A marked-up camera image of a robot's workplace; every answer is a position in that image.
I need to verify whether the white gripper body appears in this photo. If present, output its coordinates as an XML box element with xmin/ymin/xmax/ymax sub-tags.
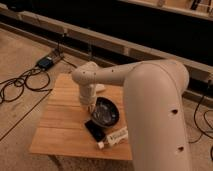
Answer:
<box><xmin>79</xmin><ymin>84</ymin><xmax>97</xmax><ymax>113</ymax></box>

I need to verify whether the dark ceramic bowl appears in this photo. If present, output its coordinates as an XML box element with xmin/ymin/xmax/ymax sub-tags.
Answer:
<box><xmin>91</xmin><ymin>97</ymin><xmax>119</xmax><ymax>128</ymax></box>

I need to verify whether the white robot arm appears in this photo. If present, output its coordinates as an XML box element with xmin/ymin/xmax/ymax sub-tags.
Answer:
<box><xmin>72</xmin><ymin>59</ymin><xmax>192</xmax><ymax>171</ymax></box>

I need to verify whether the white sponge block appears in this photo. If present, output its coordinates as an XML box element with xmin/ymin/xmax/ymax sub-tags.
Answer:
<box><xmin>96</xmin><ymin>84</ymin><xmax>106</xmax><ymax>93</ymax></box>

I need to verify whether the black phone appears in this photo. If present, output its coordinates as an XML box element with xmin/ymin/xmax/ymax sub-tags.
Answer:
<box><xmin>85</xmin><ymin>120</ymin><xmax>106</xmax><ymax>142</ymax></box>

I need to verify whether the wooden table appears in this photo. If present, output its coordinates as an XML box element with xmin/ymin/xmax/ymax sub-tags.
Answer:
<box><xmin>29</xmin><ymin>74</ymin><xmax>132</xmax><ymax>171</ymax></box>

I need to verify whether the black power adapter box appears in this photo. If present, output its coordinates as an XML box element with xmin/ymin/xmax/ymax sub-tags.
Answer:
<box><xmin>36</xmin><ymin>56</ymin><xmax>54</xmax><ymax>70</ymax></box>

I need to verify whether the white plastic bottle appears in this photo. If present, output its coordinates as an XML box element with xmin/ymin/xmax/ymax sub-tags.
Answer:
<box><xmin>97</xmin><ymin>127</ymin><xmax>128</xmax><ymax>149</ymax></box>

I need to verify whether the black coiled floor cable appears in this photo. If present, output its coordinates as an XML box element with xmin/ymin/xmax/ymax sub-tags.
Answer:
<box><xmin>0</xmin><ymin>65</ymin><xmax>52</xmax><ymax>105</ymax></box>

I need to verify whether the black cable at right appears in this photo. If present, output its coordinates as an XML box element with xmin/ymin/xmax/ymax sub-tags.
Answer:
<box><xmin>188</xmin><ymin>93</ymin><xmax>213</xmax><ymax>161</ymax></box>

